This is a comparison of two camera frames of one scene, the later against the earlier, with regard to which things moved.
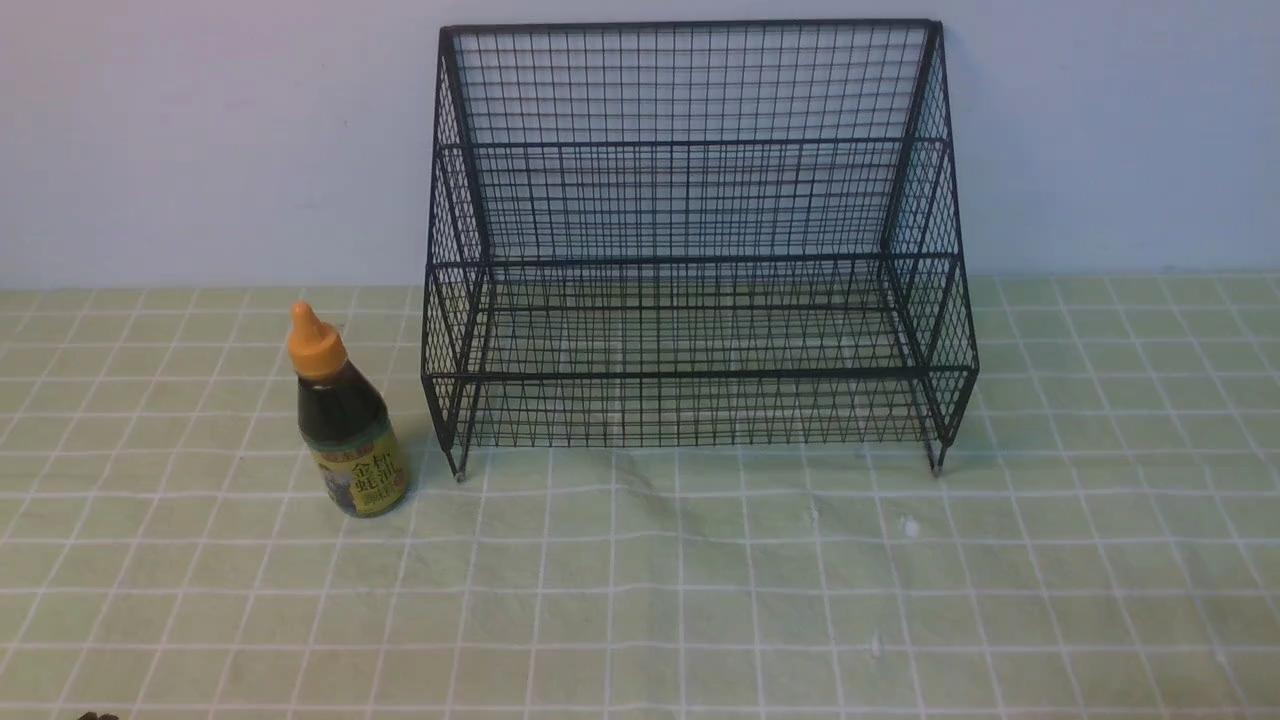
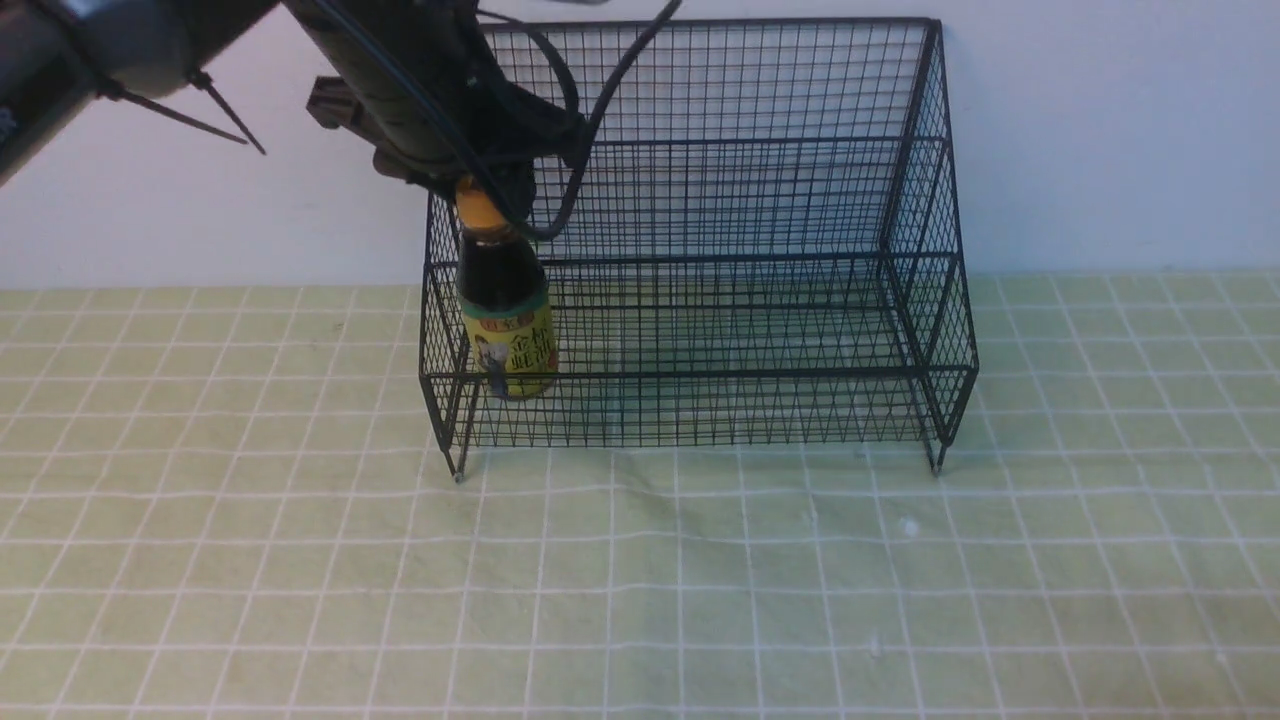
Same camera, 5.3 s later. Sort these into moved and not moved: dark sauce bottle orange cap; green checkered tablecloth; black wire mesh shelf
Moved: dark sauce bottle orange cap
Not moved: black wire mesh shelf; green checkered tablecloth
